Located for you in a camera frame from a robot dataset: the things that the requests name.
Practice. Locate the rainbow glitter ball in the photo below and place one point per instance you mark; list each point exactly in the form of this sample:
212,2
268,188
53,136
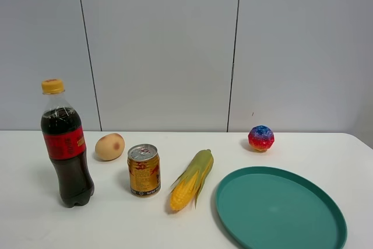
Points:
261,138

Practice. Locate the gold energy drink can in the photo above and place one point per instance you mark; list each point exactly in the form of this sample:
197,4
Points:
144,170

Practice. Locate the yellow corn cob with husk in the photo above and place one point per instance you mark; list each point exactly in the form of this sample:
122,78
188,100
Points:
189,184

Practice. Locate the beige potato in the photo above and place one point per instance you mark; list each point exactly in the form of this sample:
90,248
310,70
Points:
110,147

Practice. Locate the teal round plate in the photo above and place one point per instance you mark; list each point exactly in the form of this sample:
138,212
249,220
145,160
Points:
266,207

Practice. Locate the cola bottle yellow cap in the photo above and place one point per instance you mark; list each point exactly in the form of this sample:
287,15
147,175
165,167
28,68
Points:
64,139

